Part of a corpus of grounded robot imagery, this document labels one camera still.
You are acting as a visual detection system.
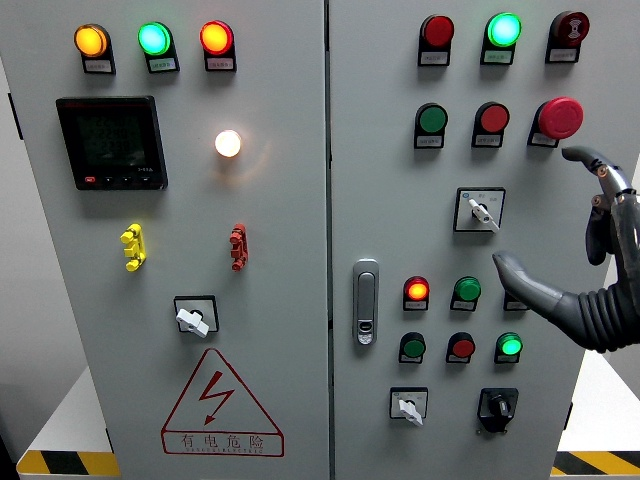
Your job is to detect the turn switch slim white handle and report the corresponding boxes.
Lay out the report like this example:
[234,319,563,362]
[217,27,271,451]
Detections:
[453,187,507,234]

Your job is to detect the small green lit lamp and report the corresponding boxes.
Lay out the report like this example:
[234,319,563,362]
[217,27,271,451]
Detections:
[493,331,524,365]

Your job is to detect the small red push button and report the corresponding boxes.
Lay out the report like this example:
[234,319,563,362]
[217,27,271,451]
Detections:
[445,331,477,365]

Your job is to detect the black yellow striped tape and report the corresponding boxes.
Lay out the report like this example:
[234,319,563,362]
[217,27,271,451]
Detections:
[549,451,640,476]
[16,450,121,477]

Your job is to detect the small red lit lamp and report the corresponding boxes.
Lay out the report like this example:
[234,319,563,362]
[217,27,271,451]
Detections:
[402,275,431,312]

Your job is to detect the small dark green push button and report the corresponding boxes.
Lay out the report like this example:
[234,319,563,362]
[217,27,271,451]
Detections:
[398,331,428,365]

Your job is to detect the large red stop button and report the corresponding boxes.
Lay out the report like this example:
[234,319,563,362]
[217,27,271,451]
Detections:
[526,96,585,149]

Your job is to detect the silver door lock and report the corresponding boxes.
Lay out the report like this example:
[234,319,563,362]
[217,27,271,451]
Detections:
[352,258,380,347]

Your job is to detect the grey cabinet door with lock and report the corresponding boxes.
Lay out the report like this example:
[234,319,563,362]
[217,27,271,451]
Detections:
[327,0,640,480]

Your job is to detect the dark red buzzer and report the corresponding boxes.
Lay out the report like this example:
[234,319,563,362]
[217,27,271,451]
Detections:
[544,10,591,65]

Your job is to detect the green round lit lamp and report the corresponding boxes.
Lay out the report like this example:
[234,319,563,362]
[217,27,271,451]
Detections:
[479,12,523,66]
[137,21,181,75]

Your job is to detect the grey cabinet door with display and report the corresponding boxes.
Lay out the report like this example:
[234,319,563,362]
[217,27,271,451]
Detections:
[0,0,334,480]

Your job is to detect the red round unlit lamp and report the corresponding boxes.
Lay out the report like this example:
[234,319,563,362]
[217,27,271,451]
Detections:
[417,14,456,68]

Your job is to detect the red warning triangle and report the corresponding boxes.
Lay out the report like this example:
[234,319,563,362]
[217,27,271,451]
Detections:
[160,347,286,458]

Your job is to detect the white lamp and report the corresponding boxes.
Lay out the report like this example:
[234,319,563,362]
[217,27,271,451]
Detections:
[214,129,243,159]

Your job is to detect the orange-red round lit lamp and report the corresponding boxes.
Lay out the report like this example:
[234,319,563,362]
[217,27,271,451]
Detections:
[199,19,238,73]

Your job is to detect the black display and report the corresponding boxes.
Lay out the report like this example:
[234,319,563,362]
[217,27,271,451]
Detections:
[55,95,169,192]

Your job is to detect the yellow round lamp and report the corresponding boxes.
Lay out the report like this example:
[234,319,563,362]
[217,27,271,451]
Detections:
[73,22,117,76]

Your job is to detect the turn switch black handle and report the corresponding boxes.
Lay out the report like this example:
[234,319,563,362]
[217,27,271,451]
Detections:
[476,387,520,435]

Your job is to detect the small turn switch white handle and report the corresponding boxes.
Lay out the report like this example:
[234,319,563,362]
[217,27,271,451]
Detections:
[389,386,430,428]

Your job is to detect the small red handle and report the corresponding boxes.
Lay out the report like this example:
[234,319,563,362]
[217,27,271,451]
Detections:
[229,222,248,273]

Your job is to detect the turn switch wide white handle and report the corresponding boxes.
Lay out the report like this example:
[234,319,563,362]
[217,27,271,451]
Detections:
[173,294,220,340]

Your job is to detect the small yellow handle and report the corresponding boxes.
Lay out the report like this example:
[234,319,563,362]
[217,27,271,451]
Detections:
[119,223,148,273]

